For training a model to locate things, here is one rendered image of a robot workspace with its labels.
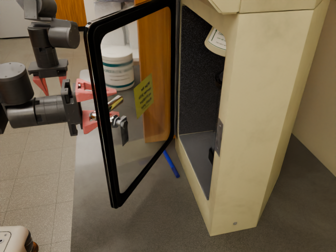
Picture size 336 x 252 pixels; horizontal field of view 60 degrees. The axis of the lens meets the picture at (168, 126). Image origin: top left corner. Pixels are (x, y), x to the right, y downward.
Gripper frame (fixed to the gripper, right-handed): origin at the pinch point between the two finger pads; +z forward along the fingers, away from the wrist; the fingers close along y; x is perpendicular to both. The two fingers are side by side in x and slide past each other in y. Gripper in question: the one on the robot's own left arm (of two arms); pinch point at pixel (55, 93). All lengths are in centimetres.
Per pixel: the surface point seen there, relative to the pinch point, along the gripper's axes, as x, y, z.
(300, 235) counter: -51, 52, 16
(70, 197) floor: 65, -19, 109
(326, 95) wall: -21, 76, 0
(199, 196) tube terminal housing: -38, 33, 12
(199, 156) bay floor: -28.4, 36.0, 8.6
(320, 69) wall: -16, 76, -6
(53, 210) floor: 56, -29, 109
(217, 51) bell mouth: -36, 35, -22
